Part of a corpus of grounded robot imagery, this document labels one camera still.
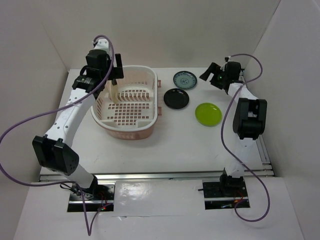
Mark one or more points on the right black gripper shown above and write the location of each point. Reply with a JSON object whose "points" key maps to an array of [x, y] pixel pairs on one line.
{"points": [[213, 68]]}

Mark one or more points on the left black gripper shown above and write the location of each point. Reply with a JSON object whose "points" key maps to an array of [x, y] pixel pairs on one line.
{"points": [[116, 72]]}

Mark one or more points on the cream plate with black patch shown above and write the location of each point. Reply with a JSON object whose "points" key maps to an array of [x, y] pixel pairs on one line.
{"points": [[113, 90]]}

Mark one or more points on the blue floral patterned plate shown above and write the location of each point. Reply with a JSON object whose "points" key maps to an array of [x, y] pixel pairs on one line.
{"points": [[185, 80]]}

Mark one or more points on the lime green plate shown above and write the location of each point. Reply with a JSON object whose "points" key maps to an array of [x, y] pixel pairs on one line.
{"points": [[208, 114]]}

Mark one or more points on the black glossy plate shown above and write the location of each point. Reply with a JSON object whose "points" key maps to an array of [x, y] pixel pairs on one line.
{"points": [[176, 99]]}

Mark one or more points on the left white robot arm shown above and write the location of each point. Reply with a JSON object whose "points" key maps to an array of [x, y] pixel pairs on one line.
{"points": [[54, 149]]}

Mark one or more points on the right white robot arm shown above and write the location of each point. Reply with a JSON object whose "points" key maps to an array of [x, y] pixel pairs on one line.
{"points": [[248, 122]]}

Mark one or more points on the white plastic dish rack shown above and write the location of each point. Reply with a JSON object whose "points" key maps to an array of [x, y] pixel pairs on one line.
{"points": [[136, 110]]}

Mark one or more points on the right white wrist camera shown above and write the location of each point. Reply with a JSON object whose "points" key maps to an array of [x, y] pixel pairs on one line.
{"points": [[227, 59]]}

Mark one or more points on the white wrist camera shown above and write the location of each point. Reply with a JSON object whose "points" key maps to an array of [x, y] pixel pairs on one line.
{"points": [[102, 44], [227, 59]]}

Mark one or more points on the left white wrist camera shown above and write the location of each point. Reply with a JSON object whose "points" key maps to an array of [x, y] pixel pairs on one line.
{"points": [[102, 44]]}

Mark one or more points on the right side aluminium rail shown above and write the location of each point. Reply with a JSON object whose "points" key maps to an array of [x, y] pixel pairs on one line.
{"points": [[253, 153]]}

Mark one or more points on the aluminium rail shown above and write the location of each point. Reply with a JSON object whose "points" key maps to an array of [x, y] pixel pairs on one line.
{"points": [[155, 176], [253, 153]]}

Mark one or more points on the front aluminium rail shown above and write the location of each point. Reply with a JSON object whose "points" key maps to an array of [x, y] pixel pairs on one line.
{"points": [[155, 176]]}

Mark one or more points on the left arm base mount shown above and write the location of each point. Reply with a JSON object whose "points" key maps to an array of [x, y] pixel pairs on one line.
{"points": [[103, 200]]}

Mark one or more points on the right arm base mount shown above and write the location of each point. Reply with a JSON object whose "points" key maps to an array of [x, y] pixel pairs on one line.
{"points": [[217, 199]]}

